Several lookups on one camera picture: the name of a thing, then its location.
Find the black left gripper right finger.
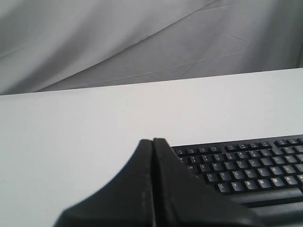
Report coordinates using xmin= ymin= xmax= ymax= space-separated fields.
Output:
xmin=152 ymin=139 xmax=263 ymax=227

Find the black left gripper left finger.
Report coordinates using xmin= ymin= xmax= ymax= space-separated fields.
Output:
xmin=55 ymin=140 xmax=152 ymax=227

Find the black computer keyboard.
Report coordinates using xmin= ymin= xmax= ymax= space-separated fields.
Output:
xmin=173 ymin=135 xmax=303 ymax=226

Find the white backdrop cloth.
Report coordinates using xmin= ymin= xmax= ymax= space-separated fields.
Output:
xmin=0 ymin=0 xmax=303 ymax=95

